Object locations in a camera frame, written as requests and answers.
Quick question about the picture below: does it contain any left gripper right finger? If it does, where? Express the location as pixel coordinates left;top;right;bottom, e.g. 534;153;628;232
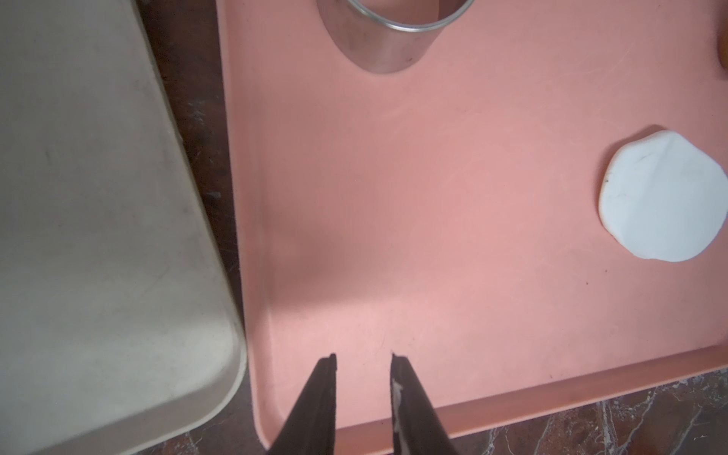
390;355;457;455

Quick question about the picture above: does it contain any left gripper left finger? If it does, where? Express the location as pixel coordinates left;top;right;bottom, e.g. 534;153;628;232
267;354;337;455

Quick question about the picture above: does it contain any white dough piece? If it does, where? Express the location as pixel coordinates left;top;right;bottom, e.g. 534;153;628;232
598;130;727;263

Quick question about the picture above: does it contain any metal ring cutter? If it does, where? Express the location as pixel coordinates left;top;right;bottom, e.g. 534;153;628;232
317;0;473;74

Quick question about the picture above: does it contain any wooden dough roller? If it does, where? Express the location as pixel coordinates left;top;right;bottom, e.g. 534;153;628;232
717;11;728;70

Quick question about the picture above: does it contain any pink rectangular tray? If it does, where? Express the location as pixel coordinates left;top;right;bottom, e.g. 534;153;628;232
217;1;727;454

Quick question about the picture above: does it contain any beige rectangular tray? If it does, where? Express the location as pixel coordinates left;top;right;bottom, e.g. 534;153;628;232
1;1;246;454

